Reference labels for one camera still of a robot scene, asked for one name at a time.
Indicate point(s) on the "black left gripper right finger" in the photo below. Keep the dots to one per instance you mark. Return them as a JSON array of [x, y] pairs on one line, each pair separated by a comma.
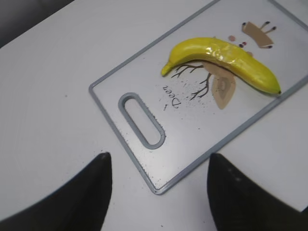
[[238, 204]]

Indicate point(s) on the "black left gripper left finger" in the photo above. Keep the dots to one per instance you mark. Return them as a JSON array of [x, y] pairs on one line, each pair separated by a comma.
[[79, 205]]

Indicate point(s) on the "yellow plastic banana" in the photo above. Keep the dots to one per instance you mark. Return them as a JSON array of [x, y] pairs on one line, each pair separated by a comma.
[[226, 55]]

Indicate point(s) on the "white deer cutting board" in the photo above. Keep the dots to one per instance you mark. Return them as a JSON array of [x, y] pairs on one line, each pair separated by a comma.
[[170, 125]]

